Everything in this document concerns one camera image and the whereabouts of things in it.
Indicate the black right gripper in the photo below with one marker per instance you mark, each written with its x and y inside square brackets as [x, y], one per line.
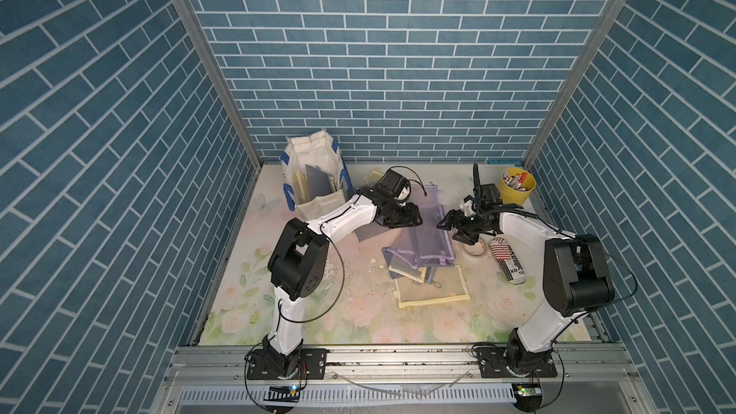
[452, 215]

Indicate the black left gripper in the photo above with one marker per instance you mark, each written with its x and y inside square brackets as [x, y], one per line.
[410, 217]

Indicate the grey blue mesh pouch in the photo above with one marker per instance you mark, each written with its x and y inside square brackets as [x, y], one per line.
[320, 182]

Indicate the yellow trim mesh pouch top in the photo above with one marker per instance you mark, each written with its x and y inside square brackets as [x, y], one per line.
[301, 188]

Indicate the yellow trim mesh pouch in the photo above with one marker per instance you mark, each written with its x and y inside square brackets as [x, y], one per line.
[301, 188]
[448, 285]

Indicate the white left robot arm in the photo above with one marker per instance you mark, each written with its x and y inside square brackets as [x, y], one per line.
[298, 261]

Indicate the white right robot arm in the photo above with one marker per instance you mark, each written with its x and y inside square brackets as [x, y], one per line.
[575, 275]

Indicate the pale purple mesh pouch back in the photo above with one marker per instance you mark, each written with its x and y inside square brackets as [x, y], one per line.
[427, 201]

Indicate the grey blue zipper pouch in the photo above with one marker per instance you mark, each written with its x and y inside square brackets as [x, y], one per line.
[374, 229]

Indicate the yellow trim mesh pouch front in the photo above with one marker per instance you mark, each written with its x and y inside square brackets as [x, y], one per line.
[448, 285]

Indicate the white canvas tote bag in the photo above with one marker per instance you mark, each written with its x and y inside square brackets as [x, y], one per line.
[321, 150]

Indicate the roll of clear tape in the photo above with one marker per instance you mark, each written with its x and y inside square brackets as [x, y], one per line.
[477, 250]

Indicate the striped flag drink can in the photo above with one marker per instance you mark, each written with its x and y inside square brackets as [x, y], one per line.
[507, 260]

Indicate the yellow cup with markers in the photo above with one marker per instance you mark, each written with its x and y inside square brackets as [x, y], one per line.
[516, 186]

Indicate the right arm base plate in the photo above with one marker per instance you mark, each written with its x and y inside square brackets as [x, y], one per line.
[496, 362]

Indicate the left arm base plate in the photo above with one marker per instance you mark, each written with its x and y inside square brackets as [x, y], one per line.
[269, 365]

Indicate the aluminium front rail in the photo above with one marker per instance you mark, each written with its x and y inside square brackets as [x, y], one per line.
[401, 363]

